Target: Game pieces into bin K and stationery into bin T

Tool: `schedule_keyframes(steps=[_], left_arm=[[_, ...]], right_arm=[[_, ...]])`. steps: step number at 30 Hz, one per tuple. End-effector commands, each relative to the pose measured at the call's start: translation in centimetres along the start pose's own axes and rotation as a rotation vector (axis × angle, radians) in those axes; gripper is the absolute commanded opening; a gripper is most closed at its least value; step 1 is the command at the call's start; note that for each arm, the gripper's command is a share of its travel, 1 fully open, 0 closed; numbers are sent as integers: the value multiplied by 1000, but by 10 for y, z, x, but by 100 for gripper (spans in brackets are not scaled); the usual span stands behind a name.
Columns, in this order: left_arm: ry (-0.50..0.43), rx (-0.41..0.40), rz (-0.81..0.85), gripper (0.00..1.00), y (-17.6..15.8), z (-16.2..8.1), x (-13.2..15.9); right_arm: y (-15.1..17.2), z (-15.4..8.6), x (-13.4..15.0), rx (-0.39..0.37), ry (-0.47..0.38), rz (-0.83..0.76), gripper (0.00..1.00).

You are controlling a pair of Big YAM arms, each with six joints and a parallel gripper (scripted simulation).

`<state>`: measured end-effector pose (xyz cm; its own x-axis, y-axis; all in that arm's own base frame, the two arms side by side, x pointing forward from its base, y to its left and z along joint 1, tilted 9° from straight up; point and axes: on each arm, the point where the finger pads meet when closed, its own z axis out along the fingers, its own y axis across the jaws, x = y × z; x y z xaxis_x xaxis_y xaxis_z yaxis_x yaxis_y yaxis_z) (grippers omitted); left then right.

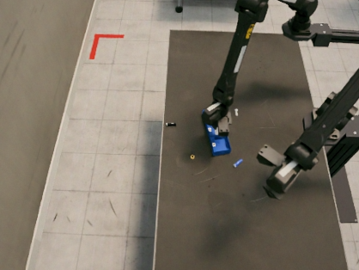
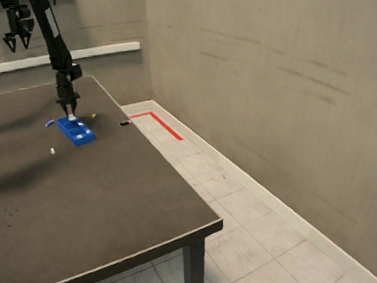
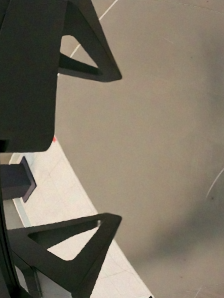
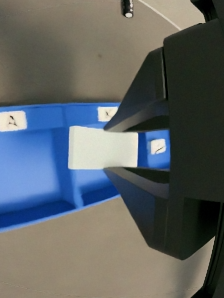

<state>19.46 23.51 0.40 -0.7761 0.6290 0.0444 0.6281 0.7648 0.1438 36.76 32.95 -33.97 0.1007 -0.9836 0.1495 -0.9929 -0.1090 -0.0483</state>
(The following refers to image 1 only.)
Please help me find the blue bin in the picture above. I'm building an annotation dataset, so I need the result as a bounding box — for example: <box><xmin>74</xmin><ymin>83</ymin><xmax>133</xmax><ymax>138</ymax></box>
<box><xmin>205</xmin><ymin>124</ymin><xmax>231</xmax><ymax>156</ymax></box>

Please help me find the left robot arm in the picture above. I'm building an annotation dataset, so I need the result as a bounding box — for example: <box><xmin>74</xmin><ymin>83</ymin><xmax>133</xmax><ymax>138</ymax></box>
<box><xmin>257</xmin><ymin>68</ymin><xmax>359</xmax><ymax>193</ymax></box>

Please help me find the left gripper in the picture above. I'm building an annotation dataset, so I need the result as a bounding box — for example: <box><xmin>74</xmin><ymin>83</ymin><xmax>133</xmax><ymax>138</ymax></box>
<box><xmin>263</xmin><ymin>170</ymin><xmax>302</xmax><ymax>200</ymax></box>

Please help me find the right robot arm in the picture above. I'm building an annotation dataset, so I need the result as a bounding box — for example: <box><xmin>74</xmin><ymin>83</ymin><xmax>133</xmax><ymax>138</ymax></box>
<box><xmin>202</xmin><ymin>0</ymin><xmax>319</xmax><ymax>137</ymax></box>

